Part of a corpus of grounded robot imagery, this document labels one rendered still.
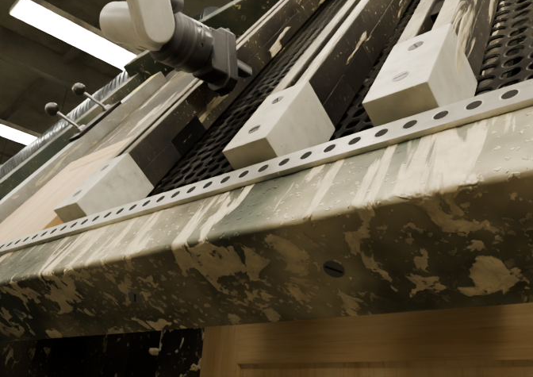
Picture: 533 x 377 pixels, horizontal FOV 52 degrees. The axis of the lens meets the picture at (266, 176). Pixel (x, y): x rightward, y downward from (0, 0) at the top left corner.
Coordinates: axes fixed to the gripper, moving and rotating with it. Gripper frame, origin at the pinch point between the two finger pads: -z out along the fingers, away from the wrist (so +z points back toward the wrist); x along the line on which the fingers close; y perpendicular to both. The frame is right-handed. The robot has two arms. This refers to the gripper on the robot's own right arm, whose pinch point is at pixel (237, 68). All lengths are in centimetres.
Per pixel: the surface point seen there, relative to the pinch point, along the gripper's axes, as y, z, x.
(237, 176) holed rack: -27, 32, -33
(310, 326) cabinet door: -22, 14, -48
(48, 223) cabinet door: 28.5, 21.1, -27.0
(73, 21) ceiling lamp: 331, -160, 222
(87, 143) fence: 67, -11, 5
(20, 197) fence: 67, 8, -13
